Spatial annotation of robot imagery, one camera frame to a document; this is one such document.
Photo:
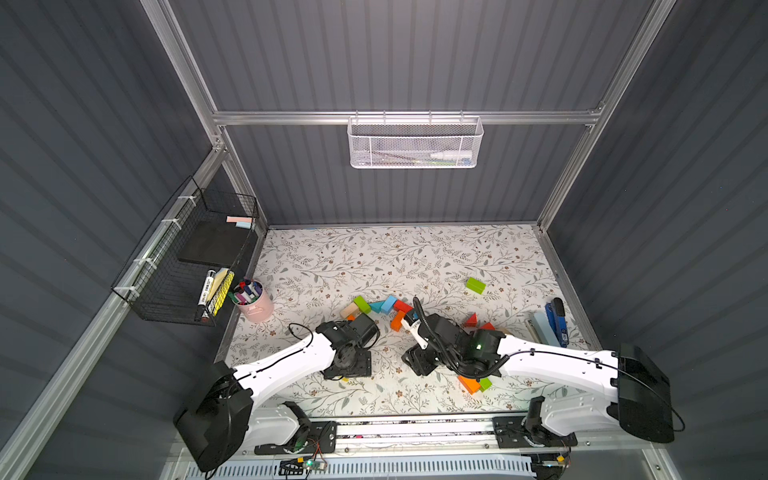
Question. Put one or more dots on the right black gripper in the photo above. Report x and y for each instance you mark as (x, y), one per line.
(429, 327)

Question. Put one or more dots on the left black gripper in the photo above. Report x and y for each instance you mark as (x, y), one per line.
(363, 328)

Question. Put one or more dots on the beige wooden block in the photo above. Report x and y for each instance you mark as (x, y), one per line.
(350, 312)

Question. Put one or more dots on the light blue block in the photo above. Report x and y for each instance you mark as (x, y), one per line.
(388, 305)

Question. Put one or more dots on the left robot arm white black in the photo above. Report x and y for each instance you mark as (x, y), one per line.
(225, 413)

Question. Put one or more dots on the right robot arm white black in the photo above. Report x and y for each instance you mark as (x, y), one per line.
(607, 389)

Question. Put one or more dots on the orange block bottom pair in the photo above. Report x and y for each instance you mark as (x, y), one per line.
(471, 386)

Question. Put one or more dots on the green block bottom pair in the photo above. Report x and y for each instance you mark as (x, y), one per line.
(484, 384)

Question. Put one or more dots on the pink pen cup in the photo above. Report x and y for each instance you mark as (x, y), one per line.
(252, 300)

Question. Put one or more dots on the blue stapler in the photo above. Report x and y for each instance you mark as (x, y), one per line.
(555, 311)

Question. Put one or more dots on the small circuit board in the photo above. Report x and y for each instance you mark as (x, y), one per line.
(300, 467)

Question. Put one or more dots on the yellow highlighter pack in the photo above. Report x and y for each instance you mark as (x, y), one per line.
(217, 295)

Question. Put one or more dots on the black notebook in basket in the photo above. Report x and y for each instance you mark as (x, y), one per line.
(214, 244)

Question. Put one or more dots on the white marker in basket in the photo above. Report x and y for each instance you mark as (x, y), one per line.
(455, 157)

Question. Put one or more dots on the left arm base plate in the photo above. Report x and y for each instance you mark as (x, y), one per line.
(313, 438)

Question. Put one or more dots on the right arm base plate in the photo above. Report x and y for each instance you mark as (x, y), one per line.
(511, 431)

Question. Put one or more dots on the black wire mesh basket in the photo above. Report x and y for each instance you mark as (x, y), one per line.
(160, 288)

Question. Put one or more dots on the white wire mesh basket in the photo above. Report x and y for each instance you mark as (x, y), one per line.
(405, 142)

